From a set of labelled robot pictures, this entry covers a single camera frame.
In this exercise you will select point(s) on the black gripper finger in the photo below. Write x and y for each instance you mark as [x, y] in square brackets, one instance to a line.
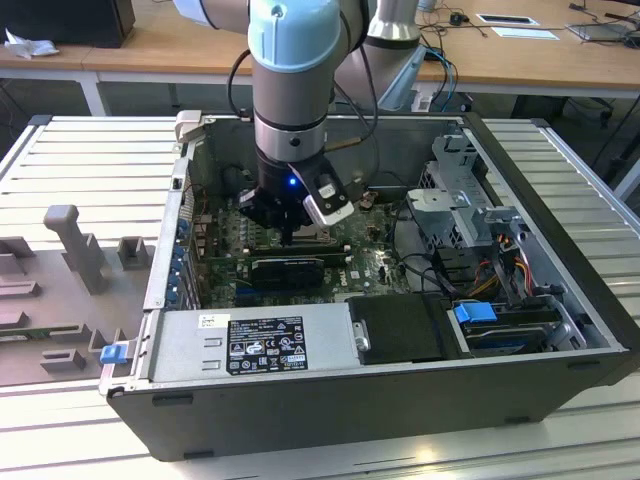
[288, 232]

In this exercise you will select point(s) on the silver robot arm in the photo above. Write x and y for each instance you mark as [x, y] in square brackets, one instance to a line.
[290, 100]

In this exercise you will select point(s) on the CPU socket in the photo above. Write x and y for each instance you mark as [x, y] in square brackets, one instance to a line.
[312, 238]

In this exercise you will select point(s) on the black RAM slot bank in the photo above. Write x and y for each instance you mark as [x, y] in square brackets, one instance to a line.
[325, 247]

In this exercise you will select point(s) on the black graphics card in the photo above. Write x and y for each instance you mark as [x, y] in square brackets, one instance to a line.
[285, 272]

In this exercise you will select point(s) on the green motherboard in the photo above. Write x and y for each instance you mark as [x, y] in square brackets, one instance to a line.
[370, 250]

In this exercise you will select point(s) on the black plastic shroud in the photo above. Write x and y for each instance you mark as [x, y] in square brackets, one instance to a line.
[395, 327]

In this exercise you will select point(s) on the grey metal drive cage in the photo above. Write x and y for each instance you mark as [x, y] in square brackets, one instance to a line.
[435, 200]

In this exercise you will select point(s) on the grey power supply unit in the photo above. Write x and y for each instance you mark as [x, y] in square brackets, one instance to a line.
[180, 350]

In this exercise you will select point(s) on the black open PC case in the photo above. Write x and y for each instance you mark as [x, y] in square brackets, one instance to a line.
[350, 410]

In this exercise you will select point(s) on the blue disk carrier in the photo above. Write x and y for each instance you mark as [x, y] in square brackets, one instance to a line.
[475, 312]

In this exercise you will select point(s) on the blue case latch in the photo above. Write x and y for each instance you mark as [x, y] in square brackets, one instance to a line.
[112, 355]

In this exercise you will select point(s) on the grey parts rack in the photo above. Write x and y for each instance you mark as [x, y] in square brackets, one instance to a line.
[50, 300]

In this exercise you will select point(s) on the black box on desk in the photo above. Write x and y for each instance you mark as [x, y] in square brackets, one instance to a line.
[65, 20]

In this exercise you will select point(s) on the crumpled white paper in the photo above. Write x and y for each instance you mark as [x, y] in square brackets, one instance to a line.
[30, 46]

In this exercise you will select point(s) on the white paper sheet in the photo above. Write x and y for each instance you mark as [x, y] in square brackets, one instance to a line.
[525, 33]

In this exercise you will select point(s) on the grey laptop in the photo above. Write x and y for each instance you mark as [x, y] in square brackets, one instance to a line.
[600, 31]

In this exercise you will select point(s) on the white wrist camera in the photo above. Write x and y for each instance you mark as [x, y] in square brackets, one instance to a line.
[330, 207]

